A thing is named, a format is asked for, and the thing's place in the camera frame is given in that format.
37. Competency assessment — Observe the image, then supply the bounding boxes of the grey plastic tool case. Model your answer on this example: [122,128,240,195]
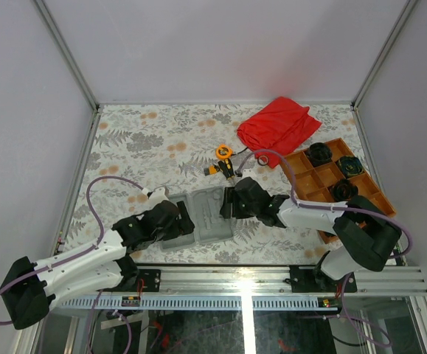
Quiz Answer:
[160,187,234,252]

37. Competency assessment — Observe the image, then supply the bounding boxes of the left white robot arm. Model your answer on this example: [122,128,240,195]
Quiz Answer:
[1,200,195,330]

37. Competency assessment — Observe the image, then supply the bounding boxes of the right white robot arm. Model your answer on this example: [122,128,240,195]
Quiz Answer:
[220,177,408,291]

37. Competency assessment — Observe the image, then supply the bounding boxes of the black yellow screwdriver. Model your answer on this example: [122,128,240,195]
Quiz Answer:
[218,159,235,179]

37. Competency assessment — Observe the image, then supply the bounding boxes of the black tape roll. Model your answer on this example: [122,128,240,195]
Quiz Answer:
[257,155,269,167]

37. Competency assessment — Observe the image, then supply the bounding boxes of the hex key set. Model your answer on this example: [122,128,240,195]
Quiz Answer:
[204,165,220,176]

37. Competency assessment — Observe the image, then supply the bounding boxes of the orange tape measure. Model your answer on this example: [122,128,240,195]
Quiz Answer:
[215,144,233,161]

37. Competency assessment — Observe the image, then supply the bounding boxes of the wooden compartment tray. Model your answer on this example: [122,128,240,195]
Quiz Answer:
[280,137,397,245]

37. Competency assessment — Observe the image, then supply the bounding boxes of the red folded cloth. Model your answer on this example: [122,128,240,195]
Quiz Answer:
[237,97,322,168]

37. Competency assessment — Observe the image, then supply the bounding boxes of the black spinning top upper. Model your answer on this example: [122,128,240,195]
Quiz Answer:
[305,142,333,167]

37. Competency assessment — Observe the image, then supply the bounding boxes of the black orange spinning top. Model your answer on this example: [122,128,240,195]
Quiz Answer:
[330,178,358,202]

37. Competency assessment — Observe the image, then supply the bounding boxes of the green black spinning top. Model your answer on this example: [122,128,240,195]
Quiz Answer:
[336,156,364,178]

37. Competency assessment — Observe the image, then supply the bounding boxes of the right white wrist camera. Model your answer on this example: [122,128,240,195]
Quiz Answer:
[235,169,257,181]

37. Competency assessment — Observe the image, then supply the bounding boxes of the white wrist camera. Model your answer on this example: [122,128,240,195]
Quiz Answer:
[142,187,169,207]
[235,169,257,181]

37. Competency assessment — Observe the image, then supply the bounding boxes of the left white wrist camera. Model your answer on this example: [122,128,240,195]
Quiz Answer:
[142,187,169,207]

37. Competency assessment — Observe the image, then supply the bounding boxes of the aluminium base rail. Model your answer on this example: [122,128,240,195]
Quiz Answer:
[57,265,427,311]

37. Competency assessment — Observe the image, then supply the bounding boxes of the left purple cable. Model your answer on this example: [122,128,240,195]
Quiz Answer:
[0,176,151,354]

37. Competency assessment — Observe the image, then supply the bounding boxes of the purple cable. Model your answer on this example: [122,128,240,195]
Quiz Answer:
[0,176,151,354]
[235,148,417,347]

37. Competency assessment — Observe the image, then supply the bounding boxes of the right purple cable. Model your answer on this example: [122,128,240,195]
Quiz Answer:
[235,148,417,347]

